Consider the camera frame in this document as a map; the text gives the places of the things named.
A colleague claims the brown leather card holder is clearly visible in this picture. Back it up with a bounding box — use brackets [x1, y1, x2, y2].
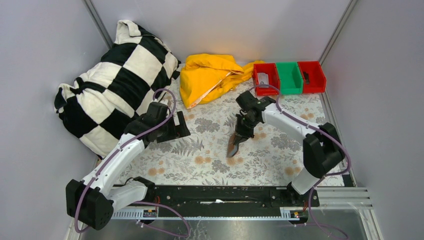
[226, 133, 238, 158]

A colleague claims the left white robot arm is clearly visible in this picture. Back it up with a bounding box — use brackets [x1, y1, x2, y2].
[65, 102, 191, 230]

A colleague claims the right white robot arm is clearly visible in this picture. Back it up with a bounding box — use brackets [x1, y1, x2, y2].
[227, 90, 347, 195]

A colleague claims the silver VIP card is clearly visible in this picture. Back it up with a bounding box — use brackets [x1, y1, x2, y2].
[257, 72, 269, 85]

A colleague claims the black card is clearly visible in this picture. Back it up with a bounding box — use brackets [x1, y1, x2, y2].
[302, 71, 310, 85]

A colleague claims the floral table mat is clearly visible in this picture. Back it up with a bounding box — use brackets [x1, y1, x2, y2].
[117, 79, 304, 186]

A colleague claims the left red bin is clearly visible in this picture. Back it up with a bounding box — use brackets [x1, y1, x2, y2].
[252, 63, 280, 97]

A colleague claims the red bin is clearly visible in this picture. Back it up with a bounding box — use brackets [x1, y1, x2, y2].
[297, 61, 327, 94]
[252, 63, 280, 97]

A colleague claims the green bin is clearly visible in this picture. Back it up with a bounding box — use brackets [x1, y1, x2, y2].
[275, 62, 304, 95]

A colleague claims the yellow cloth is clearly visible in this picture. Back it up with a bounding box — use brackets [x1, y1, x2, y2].
[179, 53, 265, 109]

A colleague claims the right red bin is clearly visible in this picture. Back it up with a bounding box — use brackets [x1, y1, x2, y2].
[297, 61, 327, 94]

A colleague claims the black white checkered pillow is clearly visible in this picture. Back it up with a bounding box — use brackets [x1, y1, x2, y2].
[54, 19, 180, 158]

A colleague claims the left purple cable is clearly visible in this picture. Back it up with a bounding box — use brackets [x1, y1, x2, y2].
[73, 88, 191, 239]

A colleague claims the purple cable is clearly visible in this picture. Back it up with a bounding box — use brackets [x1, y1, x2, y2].
[73, 88, 191, 239]
[251, 84, 352, 240]

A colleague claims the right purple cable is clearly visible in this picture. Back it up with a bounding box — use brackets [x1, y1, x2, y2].
[251, 84, 352, 240]

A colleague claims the aluminium frame rail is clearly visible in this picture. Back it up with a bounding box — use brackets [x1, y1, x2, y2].
[317, 186, 373, 210]

